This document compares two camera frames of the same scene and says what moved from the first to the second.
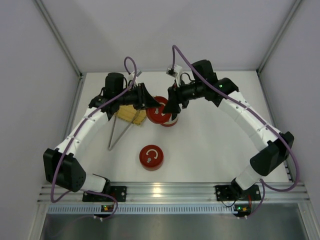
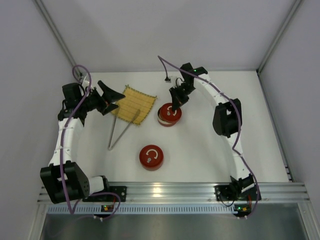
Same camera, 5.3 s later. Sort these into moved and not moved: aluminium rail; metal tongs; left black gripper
Moved: left black gripper
Not moved: metal tongs; aluminium rail
